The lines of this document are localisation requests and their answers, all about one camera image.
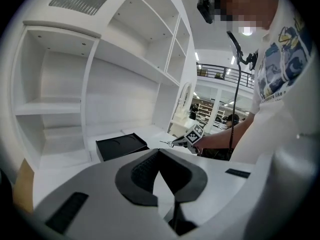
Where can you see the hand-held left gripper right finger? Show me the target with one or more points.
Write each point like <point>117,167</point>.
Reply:
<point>212,181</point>

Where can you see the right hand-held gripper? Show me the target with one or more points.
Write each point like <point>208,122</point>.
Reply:
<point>194,134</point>

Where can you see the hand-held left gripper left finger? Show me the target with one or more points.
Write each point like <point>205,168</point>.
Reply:
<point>95,196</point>

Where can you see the black box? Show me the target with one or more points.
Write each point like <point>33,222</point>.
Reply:
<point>117,146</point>

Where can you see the person's right forearm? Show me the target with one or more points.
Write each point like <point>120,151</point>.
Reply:
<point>225,136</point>

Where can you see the white table top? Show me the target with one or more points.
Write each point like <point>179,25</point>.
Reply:
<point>160,137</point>

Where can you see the brown cardboard box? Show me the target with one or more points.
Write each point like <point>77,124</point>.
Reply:
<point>23,184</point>

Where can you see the white vanity table with mirror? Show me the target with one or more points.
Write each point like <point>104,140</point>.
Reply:
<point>183,109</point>

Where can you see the black balcony railing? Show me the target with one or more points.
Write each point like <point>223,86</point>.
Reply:
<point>225,74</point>

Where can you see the white shelf hutch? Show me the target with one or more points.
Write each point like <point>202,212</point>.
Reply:
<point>120,84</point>

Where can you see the person's head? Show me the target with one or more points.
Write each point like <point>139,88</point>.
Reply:
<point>250,1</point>

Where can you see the black gooseneck mount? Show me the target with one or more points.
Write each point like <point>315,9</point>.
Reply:
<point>237,46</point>

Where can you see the black head camera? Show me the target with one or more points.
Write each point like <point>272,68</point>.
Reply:
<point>205,9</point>

